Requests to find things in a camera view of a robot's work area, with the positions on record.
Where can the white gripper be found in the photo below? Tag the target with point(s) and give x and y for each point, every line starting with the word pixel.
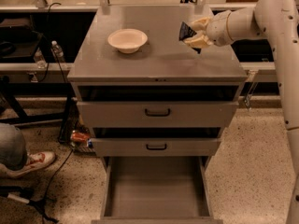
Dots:
pixel 217 27

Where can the dark blue rxbar wrapper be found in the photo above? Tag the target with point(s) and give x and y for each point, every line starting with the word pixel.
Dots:
pixel 185 32

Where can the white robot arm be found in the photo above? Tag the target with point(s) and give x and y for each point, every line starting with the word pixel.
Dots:
pixel 275 21

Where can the grey drawer cabinet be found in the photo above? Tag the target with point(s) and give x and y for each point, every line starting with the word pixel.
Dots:
pixel 162 61

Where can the grey top drawer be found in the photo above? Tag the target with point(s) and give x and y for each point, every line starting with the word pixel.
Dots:
pixel 156 106

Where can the grey drawer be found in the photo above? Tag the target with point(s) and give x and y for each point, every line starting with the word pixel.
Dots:
pixel 156 141
pixel 156 190
pixel 156 106

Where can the grey middle drawer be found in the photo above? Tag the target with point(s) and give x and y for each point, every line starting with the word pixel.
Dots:
pixel 156 141

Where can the grey bottom drawer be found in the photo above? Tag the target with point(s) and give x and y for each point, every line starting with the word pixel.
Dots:
pixel 156 190

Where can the white bowl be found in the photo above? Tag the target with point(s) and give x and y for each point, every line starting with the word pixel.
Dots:
pixel 127 41

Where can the clear water bottle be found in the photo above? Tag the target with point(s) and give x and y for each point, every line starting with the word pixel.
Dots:
pixel 57 52
pixel 40 60

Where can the orange snack bag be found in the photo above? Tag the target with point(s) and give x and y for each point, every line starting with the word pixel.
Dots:
pixel 79 137

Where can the black side table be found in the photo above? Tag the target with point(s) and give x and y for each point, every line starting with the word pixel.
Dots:
pixel 19 74

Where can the white and red sneaker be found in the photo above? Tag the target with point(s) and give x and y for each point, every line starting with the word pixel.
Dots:
pixel 33 163

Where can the blue jeans leg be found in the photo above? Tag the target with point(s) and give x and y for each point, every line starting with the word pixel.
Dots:
pixel 13 152

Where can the black tripod stand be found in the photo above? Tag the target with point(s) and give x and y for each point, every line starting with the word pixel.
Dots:
pixel 24 195

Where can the wire basket on floor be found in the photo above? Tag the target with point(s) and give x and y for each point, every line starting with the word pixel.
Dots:
pixel 72 121

